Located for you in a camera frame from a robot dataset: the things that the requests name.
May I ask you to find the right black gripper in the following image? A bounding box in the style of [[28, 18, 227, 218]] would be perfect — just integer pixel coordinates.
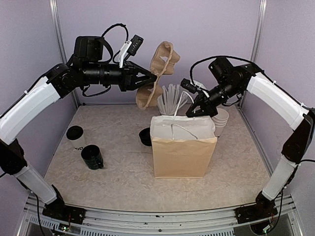
[[187, 79, 242, 117]]

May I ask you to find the cardboard cup carrier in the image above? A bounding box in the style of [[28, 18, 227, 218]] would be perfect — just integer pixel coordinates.
[[136, 41, 180, 111]]

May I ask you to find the brown paper bag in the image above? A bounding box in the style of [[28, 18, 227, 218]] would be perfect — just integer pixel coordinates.
[[150, 114, 217, 178]]

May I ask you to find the white paper cup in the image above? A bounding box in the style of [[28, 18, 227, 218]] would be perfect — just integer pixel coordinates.
[[70, 136, 86, 151]]

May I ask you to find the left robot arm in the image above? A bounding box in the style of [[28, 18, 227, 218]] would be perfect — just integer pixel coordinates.
[[0, 35, 157, 219]]

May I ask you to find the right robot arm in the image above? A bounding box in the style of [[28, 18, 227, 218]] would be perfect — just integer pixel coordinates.
[[181, 56, 315, 218]]

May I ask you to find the bundle of wrapped white straws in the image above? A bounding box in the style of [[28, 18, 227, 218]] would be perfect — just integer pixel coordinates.
[[157, 84, 188, 116]]

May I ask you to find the stack of white paper cups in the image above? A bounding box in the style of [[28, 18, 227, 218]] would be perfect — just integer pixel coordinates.
[[212, 108, 229, 137]]

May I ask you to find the stack of black lids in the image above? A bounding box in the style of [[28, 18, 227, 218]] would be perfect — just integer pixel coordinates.
[[139, 127, 152, 147]]

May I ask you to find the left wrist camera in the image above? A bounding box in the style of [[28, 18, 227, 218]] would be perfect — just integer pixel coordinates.
[[118, 34, 144, 68]]

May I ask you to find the right aluminium post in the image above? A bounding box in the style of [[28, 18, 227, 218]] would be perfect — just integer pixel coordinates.
[[238, 0, 268, 109]]

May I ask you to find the aluminium post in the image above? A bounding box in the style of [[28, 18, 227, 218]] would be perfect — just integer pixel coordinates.
[[48, 0, 81, 106], [238, 0, 268, 109]]

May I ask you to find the left aluminium post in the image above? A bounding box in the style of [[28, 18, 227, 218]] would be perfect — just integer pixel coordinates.
[[48, 0, 81, 106]]

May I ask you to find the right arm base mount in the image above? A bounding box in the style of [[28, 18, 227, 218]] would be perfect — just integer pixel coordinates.
[[234, 202, 278, 224]]

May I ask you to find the aluminium front rail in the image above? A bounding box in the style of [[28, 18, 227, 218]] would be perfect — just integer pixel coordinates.
[[16, 194, 305, 236]]

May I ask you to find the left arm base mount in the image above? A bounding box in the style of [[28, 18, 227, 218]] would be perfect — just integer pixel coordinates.
[[42, 204, 86, 225]]

